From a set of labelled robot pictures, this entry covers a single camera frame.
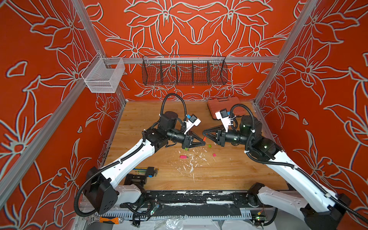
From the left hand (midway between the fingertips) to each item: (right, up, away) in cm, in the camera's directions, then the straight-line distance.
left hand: (203, 142), depth 63 cm
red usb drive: (0, +2, -2) cm, 2 cm away
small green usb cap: (+3, -2, 0) cm, 3 cm away
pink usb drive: (-9, -14, +25) cm, 30 cm away
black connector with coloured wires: (-29, -21, +19) cm, 40 cm away
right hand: (0, +4, -1) cm, 4 cm away
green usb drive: (-7, -11, +29) cm, 32 cm away
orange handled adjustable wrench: (-47, -39, +5) cm, 61 cm away
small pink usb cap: (+11, -14, +27) cm, 33 cm away
